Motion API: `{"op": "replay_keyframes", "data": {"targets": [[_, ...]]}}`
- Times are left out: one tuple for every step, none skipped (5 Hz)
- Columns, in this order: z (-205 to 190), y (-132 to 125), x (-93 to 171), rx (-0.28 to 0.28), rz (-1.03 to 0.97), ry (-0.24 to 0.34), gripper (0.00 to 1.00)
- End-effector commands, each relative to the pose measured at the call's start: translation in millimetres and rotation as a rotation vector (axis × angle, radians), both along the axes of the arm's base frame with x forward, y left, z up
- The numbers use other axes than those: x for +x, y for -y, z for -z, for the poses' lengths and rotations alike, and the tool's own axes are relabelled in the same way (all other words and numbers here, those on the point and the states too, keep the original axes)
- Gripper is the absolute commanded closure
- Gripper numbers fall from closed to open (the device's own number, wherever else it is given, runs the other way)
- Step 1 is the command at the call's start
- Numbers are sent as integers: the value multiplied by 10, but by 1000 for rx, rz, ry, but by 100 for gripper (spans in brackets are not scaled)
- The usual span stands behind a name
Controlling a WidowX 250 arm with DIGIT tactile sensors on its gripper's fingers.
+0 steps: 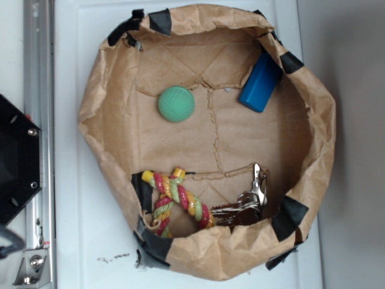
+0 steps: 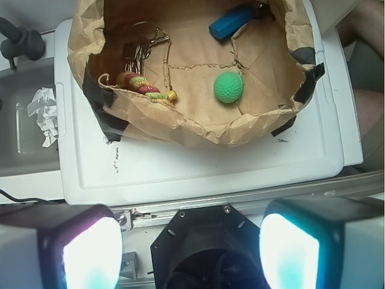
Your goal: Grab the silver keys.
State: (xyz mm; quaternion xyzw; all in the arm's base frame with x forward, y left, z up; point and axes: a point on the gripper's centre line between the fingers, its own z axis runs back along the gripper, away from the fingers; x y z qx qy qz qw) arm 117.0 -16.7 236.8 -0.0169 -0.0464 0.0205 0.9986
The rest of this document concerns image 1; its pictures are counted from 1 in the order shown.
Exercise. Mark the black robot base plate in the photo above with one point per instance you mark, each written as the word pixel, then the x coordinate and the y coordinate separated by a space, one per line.
pixel 20 161

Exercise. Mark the green dimpled ball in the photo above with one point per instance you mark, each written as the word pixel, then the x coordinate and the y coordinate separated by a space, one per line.
pixel 176 104

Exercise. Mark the silver key bunch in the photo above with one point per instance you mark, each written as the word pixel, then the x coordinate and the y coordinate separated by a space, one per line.
pixel 247 209

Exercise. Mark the brown paper bag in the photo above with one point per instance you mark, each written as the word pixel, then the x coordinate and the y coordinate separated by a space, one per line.
pixel 210 50

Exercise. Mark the aluminium frame rail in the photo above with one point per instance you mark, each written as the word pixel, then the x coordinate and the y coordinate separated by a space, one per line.
pixel 38 264

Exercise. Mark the blue rectangular block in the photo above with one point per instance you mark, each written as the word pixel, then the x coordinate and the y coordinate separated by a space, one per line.
pixel 261 83

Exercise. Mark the multicolour rope toy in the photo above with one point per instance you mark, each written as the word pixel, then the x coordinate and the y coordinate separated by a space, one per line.
pixel 172 192

